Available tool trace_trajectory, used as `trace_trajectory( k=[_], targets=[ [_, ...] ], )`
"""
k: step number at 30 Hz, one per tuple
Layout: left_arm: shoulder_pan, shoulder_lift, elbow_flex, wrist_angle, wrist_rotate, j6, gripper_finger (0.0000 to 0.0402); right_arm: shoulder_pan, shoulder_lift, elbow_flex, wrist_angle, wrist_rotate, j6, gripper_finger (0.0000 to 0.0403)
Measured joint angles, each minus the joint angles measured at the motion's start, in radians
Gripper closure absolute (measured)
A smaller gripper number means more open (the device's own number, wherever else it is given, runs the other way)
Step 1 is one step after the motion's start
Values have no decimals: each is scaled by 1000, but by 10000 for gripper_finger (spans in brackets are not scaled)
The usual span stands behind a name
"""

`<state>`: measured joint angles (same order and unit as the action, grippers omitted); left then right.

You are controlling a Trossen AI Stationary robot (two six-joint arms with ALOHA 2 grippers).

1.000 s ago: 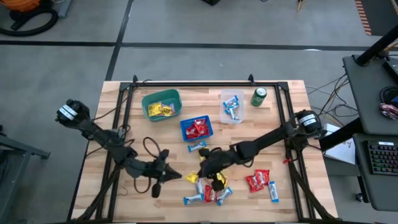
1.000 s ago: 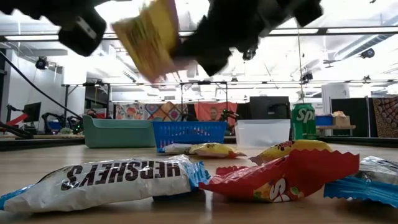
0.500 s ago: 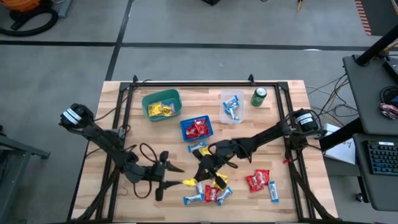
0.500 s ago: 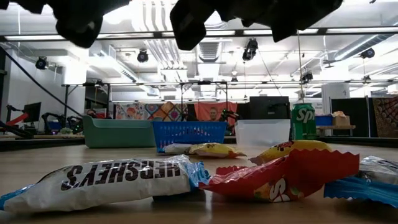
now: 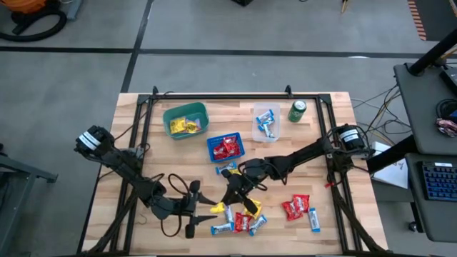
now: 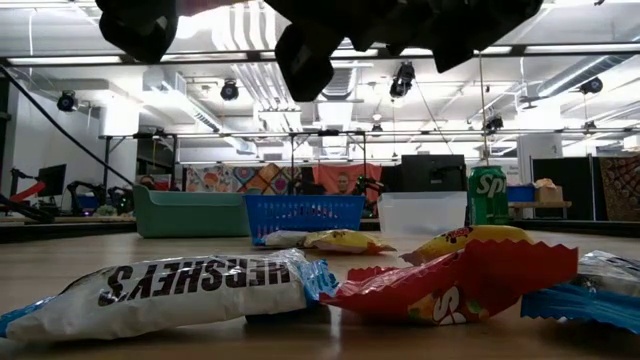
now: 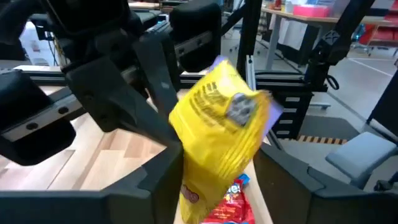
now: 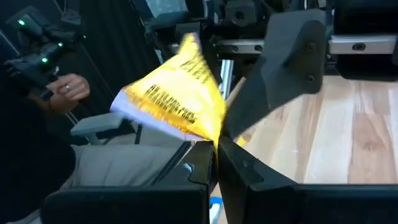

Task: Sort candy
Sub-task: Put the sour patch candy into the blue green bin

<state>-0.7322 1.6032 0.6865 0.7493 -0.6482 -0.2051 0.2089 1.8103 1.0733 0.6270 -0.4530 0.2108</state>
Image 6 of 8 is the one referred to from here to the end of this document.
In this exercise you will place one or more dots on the yellow candy packet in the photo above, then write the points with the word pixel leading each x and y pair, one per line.
pixel 345 241
pixel 475 237

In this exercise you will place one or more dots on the clear plastic container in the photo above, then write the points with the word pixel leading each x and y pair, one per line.
pixel 422 212

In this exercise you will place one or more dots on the black partition panel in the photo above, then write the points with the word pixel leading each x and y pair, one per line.
pixel 580 185

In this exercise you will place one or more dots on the blue storage bin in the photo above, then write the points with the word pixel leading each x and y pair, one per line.
pixel 522 194

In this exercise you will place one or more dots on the black hanging camera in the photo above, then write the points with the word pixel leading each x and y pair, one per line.
pixel 494 124
pixel 592 85
pixel 66 102
pixel 401 82
pixel 229 91

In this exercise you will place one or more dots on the blue plastic mesh basket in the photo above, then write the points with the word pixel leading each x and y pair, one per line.
pixel 305 212

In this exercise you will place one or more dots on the black box monitor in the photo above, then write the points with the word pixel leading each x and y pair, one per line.
pixel 432 172

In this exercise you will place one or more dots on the red background robot arm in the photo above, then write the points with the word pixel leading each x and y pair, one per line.
pixel 30 191

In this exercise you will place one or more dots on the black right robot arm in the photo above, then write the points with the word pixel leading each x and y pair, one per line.
pixel 510 22

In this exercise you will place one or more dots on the cardboard box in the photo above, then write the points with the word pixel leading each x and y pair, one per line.
pixel 549 192

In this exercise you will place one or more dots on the green plastic bin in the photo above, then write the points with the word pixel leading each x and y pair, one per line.
pixel 185 215

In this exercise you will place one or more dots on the wooden side table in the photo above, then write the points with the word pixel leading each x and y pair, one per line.
pixel 540 204

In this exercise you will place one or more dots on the green Sprite can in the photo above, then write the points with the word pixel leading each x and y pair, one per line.
pixel 487 200

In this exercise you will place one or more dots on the white blue Hershey's bar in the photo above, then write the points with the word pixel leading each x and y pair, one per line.
pixel 282 239
pixel 600 300
pixel 175 295

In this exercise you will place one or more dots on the colourful patterned quilt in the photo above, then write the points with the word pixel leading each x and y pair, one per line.
pixel 260 177

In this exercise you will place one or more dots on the person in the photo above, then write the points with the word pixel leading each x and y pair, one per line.
pixel 343 182
pixel 147 182

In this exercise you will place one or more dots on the red candy packet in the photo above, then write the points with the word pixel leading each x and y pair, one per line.
pixel 500 280

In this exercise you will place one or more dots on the black background robot arm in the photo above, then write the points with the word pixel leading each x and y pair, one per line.
pixel 370 187

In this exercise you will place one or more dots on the orange hanging cloth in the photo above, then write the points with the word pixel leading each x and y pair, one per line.
pixel 325 175

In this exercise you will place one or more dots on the black desk monitor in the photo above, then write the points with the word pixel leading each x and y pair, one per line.
pixel 52 180

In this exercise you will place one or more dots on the brown patterned hanging cloth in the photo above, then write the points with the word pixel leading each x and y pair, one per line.
pixel 622 187

